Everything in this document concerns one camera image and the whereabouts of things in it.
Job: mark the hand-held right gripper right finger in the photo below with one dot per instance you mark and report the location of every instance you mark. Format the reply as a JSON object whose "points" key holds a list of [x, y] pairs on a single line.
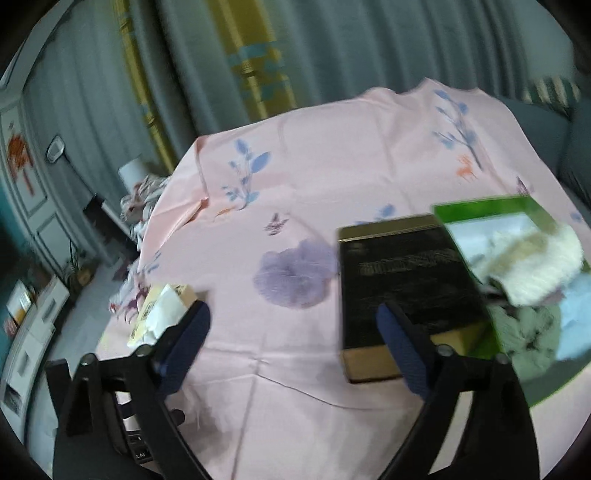
{"points": [[406, 350]]}

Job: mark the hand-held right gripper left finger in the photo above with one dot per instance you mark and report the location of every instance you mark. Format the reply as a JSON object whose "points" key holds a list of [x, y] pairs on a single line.
{"points": [[184, 341]]}

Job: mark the sage green knitted cloth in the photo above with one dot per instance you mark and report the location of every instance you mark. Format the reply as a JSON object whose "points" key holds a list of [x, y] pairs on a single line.
{"points": [[526, 341]]}

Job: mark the green cardboard box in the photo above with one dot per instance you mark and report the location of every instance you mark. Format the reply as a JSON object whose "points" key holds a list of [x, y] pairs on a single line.
{"points": [[480, 210]]}

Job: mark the cream fluffy cloth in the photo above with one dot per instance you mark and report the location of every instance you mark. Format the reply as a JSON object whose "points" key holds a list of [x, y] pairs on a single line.
{"points": [[540, 263]]}

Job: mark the light blue plush toy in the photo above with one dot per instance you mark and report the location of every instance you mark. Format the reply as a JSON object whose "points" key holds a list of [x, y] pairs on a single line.
{"points": [[577, 314]]}

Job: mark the open pack with white tissue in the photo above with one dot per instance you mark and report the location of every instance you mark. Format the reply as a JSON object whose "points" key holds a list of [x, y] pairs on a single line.
{"points": [[159, 309]]}

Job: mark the black and gold tin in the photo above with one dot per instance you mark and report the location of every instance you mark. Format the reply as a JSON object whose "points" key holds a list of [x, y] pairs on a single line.
{"points": [[397, 277]]}

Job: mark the potted plant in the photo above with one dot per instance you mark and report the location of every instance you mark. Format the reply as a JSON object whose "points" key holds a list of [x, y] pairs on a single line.
{"points": [[78, 267]]}

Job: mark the pile of clothes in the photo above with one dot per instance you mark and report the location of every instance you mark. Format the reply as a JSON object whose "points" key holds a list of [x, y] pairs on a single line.
{"points": [[138, 203]]}

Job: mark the white cabinet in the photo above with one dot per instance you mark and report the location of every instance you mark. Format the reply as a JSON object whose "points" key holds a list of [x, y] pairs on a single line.
{"points": [[32, 332]]}

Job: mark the black floor stand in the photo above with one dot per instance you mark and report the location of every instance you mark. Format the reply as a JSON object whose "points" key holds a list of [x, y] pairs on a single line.
{"points": [[97, 212]]}

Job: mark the white lamp shade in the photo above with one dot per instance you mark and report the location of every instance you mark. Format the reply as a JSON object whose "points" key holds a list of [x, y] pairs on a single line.
{"points": [[131, 173]]}

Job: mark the white panelled door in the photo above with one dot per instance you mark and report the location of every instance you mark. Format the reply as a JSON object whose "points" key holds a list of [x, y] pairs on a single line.
{"points": [[41, 207]]}

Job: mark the pink printed bed sheet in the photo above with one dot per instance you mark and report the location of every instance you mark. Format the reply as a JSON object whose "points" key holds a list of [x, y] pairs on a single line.
{"points": [[323, 161]]}

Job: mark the red knot ornament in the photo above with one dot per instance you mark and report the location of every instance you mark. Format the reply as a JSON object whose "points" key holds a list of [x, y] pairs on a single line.
{"points": [[18, 152]]}

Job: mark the grey blue sofa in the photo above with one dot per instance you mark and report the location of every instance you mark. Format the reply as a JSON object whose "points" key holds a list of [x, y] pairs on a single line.
{"points": [[554, 138]]}

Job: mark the yellow patterned curtain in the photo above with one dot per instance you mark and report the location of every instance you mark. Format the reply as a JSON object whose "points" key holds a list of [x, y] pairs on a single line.
{"points": [[249, 55]]}

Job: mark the striped pillow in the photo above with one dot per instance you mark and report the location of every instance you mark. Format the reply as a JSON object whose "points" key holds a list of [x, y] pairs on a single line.
{"points": [[554, 90]]}

